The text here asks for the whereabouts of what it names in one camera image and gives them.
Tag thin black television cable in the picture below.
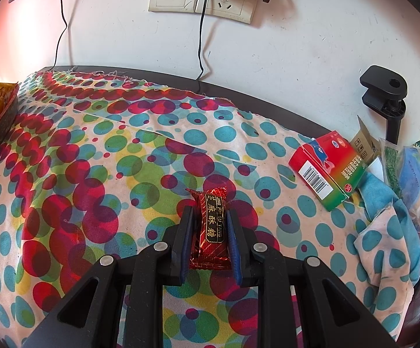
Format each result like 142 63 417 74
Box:
52 0 74 66

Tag black adapter cable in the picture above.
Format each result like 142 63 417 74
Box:
195 0 210 80

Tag colourful polka dot cloth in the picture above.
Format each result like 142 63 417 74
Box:
0 67 420 348

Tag red and green box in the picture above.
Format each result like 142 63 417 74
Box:
288 133 368 211

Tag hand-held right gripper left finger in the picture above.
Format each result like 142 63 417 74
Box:
21 205 197 348

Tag small cardboard box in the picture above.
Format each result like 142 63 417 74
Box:
351 116 381 164

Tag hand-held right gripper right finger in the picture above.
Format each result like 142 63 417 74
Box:
226 209 393 348

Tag black clamp mount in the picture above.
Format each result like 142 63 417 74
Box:
359 65 408 145

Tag green patterned plastic bag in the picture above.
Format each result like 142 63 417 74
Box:
378 136 420 196

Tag red candy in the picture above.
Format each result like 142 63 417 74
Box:
185 188 232 271

